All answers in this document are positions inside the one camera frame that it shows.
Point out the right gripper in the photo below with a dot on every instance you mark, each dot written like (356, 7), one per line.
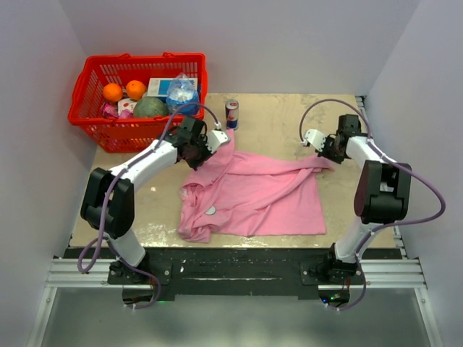
(328, 139)

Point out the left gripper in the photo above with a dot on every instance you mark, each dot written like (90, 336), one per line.
(207, 155)

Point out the pink t-shirt garment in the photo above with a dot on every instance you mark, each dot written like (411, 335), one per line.
(254, 195)

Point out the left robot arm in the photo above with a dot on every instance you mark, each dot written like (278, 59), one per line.
(109, 200)

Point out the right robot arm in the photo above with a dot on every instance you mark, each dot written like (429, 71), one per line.
(382, 194)

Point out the energy drink can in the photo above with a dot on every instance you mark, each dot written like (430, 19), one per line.
(232, 114)

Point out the blue plastic bag pack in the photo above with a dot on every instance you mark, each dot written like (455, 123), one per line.
(191, 110)

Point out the green melon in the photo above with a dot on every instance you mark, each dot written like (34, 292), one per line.
(149, 107)

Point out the red plastic shopping basket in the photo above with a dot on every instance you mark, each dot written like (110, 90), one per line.
(135, 134)

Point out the white blue carton box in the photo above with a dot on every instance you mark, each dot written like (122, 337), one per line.
(178, 89)

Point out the white red small package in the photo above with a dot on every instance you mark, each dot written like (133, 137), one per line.
(125, 108)

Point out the right orange fruit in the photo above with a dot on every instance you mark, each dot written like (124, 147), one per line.
(135, 89)

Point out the orange fruit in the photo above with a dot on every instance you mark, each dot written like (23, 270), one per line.
(112, 93)
(135, 89)

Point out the pink snack packet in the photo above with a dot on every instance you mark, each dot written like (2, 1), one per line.
(109, 111)

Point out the left orange fruit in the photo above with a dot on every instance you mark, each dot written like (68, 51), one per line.
(112, 93)

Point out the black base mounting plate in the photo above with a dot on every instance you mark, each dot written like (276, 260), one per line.
(248, 272)

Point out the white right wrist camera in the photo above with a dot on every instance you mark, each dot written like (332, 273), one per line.
(314, 138)

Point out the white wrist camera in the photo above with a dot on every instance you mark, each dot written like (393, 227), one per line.
(215, 139)
(314, 138)

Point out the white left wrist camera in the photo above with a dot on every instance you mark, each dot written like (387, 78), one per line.
(215, 139)

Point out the aluminium rail frame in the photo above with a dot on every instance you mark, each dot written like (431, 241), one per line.
(141, 289)

